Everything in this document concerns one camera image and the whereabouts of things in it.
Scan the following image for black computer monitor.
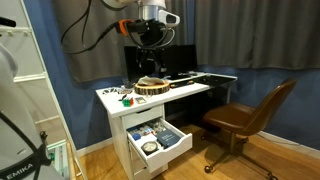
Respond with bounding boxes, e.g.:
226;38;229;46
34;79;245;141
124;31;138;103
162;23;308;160
123;45;165;84
162;44;199;81

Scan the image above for black orange handheld device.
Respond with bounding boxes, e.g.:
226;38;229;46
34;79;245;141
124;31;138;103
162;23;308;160
169;79;195;90

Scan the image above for dark blue book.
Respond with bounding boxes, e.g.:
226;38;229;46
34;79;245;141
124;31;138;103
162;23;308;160
156;129;182;149

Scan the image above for black white sunglasses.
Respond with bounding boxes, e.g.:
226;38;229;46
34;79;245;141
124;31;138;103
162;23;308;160
102;87;119;95

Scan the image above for small black device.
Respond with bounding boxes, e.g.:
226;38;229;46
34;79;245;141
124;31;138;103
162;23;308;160
0;16;17;29

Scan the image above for black mouse pad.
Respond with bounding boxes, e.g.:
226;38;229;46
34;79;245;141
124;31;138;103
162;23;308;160
194;74;235;87

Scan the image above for round wood slab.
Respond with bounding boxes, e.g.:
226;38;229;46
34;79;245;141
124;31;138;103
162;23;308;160
134;81;171;96

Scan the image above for white desk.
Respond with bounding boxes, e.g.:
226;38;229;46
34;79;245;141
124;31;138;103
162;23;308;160
95;71;239;180

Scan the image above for Rubik's cube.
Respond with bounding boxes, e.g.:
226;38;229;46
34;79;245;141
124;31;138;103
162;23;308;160
121;96;135;108

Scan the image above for black gripper cable bundle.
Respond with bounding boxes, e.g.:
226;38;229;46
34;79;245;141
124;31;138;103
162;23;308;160
60;0;143;56

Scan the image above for zigzag patterned phone case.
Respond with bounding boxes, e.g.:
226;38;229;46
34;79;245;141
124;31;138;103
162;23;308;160
117;87;134;95

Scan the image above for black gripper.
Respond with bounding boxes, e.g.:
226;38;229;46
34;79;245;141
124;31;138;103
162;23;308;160
136;28;168;77

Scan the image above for white metal shelf rack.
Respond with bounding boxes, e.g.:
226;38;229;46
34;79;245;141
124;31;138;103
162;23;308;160
0;0;88;180

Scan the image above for brown leather chair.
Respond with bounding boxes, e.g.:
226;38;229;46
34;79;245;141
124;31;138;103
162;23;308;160
201;78;298;180

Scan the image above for open white box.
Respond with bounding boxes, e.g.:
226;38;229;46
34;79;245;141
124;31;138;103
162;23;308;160
126;116;194;174

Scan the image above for dark grey curtain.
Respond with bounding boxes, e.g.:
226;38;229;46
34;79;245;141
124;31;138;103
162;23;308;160
52;0;197;83
194;0;320;70

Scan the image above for white paper box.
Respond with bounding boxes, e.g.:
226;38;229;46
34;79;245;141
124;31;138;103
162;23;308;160
141;132;158;144

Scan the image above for grey calculator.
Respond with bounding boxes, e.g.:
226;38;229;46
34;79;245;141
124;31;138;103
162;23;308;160
134;96;148;105

